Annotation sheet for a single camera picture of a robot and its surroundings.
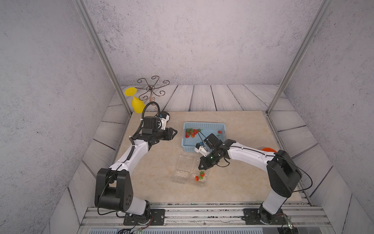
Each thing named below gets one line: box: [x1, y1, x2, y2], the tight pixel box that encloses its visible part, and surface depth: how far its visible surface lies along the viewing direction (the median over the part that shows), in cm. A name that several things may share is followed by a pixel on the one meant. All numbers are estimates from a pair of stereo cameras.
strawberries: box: [194, 170, 206, 181], surface depth 86 cm
